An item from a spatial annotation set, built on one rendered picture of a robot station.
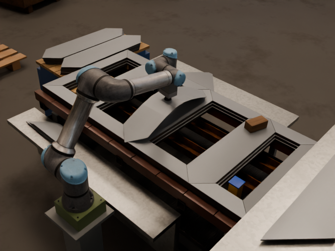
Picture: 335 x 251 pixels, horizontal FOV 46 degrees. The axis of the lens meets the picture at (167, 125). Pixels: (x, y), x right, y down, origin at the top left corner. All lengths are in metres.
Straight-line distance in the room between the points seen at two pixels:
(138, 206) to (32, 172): 1.45
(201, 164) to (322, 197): 0.62
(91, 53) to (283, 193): 1.87
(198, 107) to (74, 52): 1.11
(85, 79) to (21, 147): 1.86
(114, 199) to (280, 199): 0.85
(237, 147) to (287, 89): 2.41
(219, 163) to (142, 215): 0.46
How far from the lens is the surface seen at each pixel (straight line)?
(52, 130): 2.47
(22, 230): 2.91
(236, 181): 1.90
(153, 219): 1.97
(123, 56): 2.92
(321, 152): 1.93
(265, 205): 1.60
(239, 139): 2.18
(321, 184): 1.74
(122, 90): 1.71
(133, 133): 2.12
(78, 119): 1.82
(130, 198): 2.06
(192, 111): 2.34
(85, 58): 2.95
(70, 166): 1.80
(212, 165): 1.99
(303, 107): 4.22
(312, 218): 1.59
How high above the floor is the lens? 2.21
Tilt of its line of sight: 37 degrees down
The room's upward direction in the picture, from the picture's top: 3 degrees clockwise
